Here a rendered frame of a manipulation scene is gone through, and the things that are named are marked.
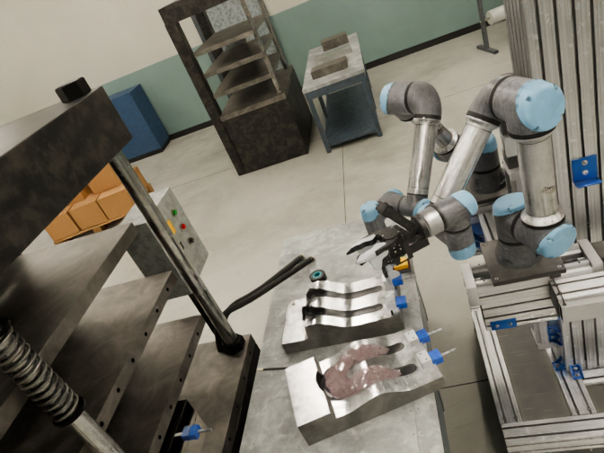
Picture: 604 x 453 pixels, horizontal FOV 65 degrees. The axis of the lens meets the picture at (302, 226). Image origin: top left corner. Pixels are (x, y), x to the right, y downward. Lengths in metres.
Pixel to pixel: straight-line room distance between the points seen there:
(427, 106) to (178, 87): 7.23
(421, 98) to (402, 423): 1.09
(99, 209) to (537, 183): 5.60
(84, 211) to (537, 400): 5.44
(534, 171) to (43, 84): 8.92
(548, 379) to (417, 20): 6.54
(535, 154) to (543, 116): 0.12
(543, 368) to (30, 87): 8.98
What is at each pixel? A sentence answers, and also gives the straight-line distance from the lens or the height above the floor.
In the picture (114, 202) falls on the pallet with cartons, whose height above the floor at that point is 0.33.
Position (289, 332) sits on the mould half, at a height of 0.86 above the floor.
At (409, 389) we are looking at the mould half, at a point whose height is 0.86.
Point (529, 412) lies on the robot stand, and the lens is 2.37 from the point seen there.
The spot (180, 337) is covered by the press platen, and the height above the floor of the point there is 1.04.
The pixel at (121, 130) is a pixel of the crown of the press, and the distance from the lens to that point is 1.77.
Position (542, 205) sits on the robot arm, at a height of 1.34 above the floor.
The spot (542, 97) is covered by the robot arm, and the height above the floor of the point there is 1.65.
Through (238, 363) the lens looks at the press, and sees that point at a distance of 2.15.
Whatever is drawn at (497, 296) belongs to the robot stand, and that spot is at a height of 0.93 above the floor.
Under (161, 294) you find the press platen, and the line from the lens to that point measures 1.87.
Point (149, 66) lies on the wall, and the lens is 8.76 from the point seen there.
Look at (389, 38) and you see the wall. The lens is 8.17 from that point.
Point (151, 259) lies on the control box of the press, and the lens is 2.11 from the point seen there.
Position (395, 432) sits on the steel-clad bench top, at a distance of 1.67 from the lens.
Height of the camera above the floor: 2.17
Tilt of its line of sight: 30 degrees down
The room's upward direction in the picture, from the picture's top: 24 degrees counter-clockwise
